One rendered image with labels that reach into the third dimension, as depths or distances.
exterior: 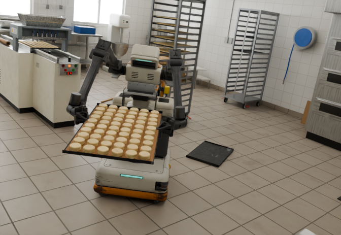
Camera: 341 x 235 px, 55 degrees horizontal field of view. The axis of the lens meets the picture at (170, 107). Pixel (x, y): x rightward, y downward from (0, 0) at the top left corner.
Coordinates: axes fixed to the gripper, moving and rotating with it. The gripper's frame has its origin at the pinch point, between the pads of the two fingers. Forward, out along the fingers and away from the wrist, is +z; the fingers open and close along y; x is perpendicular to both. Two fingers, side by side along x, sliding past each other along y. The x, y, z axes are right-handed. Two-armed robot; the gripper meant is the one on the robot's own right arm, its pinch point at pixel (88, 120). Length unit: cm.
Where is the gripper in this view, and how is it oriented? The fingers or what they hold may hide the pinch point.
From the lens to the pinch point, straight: 183.2
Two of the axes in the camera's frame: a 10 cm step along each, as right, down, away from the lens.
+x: 7.3, -1.5, 6.7
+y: 1.1, -9.4, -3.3
